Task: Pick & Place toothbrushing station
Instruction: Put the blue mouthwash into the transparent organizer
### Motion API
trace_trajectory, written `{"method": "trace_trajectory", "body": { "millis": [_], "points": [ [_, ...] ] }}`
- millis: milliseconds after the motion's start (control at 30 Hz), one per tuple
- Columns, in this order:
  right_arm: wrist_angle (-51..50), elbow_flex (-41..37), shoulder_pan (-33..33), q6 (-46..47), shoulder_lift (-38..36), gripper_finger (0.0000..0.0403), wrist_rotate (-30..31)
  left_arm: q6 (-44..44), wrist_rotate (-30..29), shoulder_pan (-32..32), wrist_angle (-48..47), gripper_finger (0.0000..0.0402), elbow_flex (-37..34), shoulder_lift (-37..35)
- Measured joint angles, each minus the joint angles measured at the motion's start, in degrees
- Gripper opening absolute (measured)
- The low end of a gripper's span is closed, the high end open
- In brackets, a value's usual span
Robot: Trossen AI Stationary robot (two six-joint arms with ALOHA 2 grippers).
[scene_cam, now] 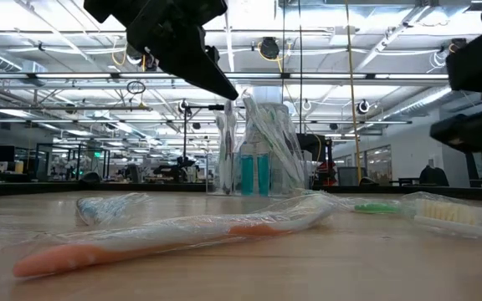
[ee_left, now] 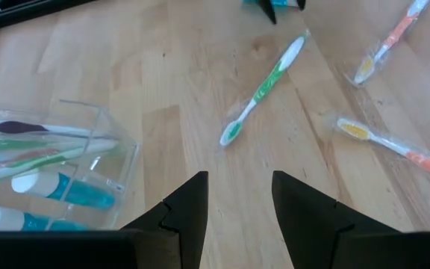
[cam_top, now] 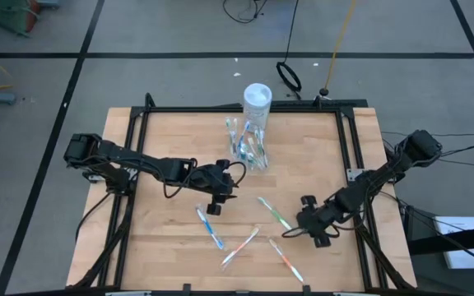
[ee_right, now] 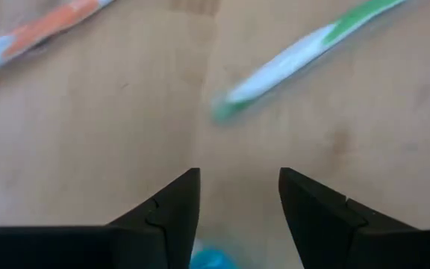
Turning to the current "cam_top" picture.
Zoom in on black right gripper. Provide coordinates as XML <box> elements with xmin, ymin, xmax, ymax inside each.
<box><xmin>295</xmin><ymin>195</ymin><xmax>347</xmax><ymax>248</ymax></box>

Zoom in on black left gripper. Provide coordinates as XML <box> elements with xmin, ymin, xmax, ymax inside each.
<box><xmin>188</xmin><ymin>159</ymin><xmax>240</xmax><ymax>217</ymax></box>

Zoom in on blue white toothbrush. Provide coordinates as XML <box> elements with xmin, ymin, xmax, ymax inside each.
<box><xmin>236</xmin><ymin>120</ymin><xmax>252</xmax><ymax>160</ymax></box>
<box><xmin>195</xmin><ymin>205</ymin><xmax>225</xmax><ymax>252</ymax></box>

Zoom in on white wipes canister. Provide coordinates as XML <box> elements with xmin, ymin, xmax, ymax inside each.
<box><xmin>243</xmin><ymin>82</ymin><xmax>273</xmax><ymax>128</ymax></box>

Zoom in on black flat beam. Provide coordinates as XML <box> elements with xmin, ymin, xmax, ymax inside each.
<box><xmin>407</xmin><ymin>224</ymin><xmax>474</xmax><ymax>257</ymax></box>

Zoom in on white paper booklet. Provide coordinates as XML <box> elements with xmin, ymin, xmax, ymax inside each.
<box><xmin>433</xmin><ymin>216</ymin><xmax>474</xmax><ymax>271</ymax></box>

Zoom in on black aluminium table frame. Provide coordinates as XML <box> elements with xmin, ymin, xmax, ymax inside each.
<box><xmin>66</xmin><ymin>92</ymin><xmax>419</xmax><ymax>296</ymax></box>

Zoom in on black hanging cable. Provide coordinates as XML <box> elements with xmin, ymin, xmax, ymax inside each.
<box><xmin>276</xmin><ymin>0</ymin><xmax>304</xmax><ymax>99</ymax></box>

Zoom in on yellow hanging cable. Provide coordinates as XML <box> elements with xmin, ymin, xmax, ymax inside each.
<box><xmin>321</xmin><ymin>0</ymin><xmax>360</xmax><ymax>96</ymax></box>

